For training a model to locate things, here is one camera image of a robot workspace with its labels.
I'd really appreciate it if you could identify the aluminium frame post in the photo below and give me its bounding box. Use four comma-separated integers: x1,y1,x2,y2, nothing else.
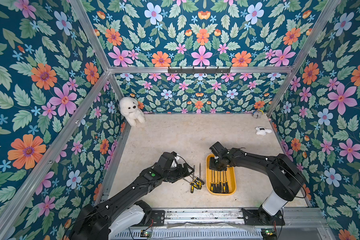
70,0,124,100
267,0,341,119

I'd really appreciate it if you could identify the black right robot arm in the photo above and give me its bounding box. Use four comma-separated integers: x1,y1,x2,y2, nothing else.
210,142,306,217

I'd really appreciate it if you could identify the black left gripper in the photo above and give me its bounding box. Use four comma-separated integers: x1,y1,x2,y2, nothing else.
160,162,195,183

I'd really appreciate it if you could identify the aluminium frame top bar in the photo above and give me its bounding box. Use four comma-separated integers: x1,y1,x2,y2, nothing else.
108,66,293,75

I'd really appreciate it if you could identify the yellow storage tray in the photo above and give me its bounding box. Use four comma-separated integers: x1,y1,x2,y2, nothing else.
206,154,237,196

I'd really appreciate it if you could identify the file tool yellow black handle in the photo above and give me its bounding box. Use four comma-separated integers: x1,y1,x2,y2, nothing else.
222,171,227,194
213,171,218,193
190,170,195,194
183,178,200,190
210,170,215,193
224,171,229,194
198,163,202,190
218,172,223,193
194,177,205,186

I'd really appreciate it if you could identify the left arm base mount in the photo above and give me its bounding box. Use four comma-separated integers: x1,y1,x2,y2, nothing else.
133,201,166,227

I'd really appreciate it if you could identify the white plush bear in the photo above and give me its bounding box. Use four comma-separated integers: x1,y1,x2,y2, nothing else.
119,97,146,127

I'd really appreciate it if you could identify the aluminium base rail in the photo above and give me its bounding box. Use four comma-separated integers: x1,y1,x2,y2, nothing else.
107,208,334,240

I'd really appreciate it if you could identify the small white plush toy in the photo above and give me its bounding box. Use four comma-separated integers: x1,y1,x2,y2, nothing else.
256,127,273,136

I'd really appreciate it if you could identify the aluminium frame post left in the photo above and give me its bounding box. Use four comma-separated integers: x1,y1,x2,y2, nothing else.
70,0,124,100

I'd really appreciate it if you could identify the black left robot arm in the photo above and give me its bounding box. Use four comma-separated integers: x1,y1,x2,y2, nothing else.
68,152,195,240

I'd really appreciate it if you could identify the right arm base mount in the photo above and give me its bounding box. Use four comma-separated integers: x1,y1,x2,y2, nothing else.
241,207,285,226

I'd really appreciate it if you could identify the black hook rail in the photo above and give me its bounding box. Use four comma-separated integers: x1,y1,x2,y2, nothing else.
167,67,231,75

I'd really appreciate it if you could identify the aluminium frame post right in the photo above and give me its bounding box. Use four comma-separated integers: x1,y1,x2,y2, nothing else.
267,0,341,119

